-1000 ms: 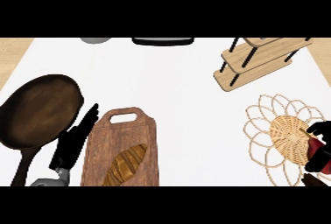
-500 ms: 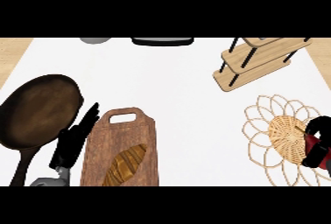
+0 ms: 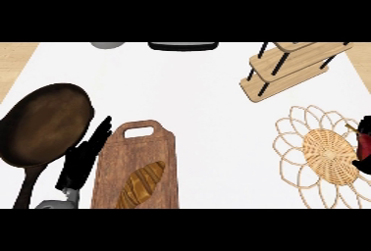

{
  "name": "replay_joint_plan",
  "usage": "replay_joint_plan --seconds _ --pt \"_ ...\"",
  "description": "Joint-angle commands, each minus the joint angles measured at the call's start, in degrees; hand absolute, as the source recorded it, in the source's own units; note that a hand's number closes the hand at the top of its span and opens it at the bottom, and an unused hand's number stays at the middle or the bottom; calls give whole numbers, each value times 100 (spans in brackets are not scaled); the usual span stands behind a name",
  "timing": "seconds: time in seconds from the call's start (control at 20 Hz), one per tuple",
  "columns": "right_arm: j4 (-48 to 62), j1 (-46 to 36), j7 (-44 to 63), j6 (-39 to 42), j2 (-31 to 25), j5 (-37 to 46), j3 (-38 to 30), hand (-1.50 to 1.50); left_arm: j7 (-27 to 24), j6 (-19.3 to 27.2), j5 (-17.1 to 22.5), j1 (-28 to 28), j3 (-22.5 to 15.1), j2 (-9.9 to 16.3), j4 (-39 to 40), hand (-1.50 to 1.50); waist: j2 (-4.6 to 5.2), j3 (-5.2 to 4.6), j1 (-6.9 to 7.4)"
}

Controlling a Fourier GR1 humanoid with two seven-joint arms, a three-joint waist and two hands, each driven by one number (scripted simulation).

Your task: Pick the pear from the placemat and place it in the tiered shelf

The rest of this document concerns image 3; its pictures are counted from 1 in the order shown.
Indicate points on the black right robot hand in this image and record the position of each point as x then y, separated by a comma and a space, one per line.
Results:
365, 143

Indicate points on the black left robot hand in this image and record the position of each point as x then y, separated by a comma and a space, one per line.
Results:
80, 161

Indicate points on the red pear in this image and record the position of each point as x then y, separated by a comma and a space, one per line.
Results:
362, 143

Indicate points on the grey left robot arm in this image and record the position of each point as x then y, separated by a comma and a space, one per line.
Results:
61, 200

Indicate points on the woven wicker placemat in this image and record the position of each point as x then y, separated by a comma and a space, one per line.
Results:
325, 157

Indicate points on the wooden tiered shelf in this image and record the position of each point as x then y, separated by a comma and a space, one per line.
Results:
290, 70

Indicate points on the brown wooden cutting board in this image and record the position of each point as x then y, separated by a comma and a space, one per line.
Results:
138, 170

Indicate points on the dark brown frying pan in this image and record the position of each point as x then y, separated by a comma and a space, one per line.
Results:
43, 127

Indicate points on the brown baguette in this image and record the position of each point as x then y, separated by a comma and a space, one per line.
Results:
141, 184

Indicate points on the grey round bowl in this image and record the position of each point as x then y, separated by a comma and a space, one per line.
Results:
107, 45

